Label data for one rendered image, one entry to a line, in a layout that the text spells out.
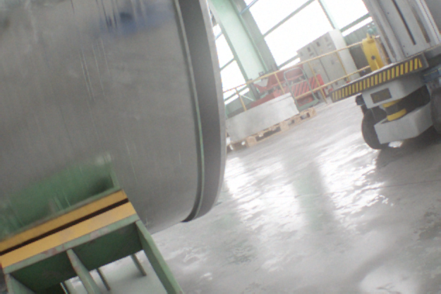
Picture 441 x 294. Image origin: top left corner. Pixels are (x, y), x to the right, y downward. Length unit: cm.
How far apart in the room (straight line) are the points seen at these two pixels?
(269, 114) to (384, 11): 510
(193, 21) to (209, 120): 17
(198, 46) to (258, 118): 613
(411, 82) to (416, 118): 13
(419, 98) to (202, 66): 106
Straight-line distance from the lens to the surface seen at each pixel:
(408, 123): 149
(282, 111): 683
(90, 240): 70
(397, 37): 185
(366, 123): 176
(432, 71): 141
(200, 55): 63
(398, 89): 147
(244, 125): 680
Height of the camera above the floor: 34
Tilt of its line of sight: level
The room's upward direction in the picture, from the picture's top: 24 degrees counter-clockwise
